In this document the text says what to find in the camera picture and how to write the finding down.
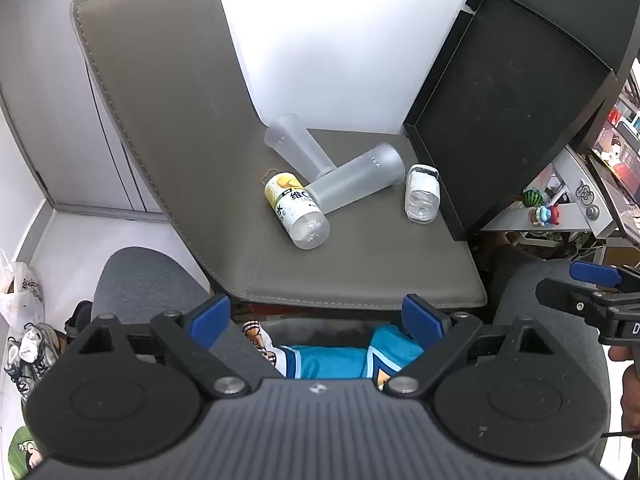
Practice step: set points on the yellow label plastic bottle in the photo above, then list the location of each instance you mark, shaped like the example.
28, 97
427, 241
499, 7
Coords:
296, 206

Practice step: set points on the small clear plastic bottle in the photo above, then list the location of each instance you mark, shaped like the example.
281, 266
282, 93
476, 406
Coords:
422, 195

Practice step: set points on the grey desk stand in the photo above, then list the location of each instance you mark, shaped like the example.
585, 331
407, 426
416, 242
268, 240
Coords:
575, 180

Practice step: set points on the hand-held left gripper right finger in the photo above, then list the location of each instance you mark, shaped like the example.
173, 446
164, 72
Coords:
421, 317

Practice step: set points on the grey leather chair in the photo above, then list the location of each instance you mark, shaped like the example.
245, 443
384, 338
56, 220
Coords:
200, 110

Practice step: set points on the black monitor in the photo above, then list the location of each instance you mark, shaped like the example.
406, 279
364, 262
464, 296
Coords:
575, 0

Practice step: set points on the small cartoon figure toy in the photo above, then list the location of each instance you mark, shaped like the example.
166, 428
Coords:
545, 215

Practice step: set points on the grey sneakers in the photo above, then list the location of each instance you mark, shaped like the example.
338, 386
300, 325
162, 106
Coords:
30, 355

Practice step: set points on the person's right hand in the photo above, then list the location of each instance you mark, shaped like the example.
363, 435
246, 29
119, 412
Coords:
627, 390

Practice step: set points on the white plastic bag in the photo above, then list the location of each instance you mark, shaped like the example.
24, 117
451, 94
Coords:
20, 295

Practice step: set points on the frosted plastic cup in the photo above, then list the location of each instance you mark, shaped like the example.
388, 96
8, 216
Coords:
355, 177
295, 142

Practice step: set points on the blue plush toy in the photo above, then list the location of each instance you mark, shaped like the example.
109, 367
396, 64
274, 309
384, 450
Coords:
330, 362

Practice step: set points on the watermelon toy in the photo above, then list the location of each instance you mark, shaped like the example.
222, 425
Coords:
533, 197

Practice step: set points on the green cartoon sticker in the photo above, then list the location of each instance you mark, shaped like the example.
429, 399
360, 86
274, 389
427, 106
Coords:
25, 452

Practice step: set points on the rubber band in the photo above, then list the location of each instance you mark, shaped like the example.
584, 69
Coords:
261, 176

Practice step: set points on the black tray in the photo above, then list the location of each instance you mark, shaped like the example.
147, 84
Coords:
500, 110

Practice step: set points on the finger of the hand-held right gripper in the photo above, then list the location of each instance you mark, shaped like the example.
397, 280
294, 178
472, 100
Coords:
595, 273

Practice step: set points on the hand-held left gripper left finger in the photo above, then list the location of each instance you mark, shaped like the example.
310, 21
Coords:
211, 316

